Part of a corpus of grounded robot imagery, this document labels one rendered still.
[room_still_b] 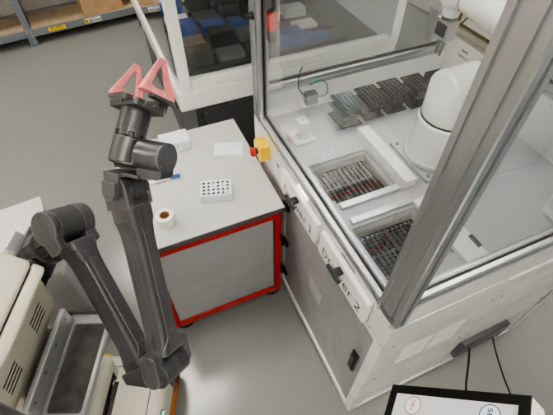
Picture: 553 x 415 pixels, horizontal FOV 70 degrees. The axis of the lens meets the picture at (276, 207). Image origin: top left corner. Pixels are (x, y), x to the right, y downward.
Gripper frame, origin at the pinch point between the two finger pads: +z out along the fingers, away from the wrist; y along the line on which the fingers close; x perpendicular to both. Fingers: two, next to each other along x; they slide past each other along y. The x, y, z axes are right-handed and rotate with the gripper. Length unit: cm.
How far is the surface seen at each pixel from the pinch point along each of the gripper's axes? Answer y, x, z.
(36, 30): -377, -64, 112
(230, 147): -64, -77, 6
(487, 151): 56, -26, -7
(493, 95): 57, -20, -1
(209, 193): -53, -63, -17
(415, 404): 43, -56, -55
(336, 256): 7, -70, -29
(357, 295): 16, -70, -38
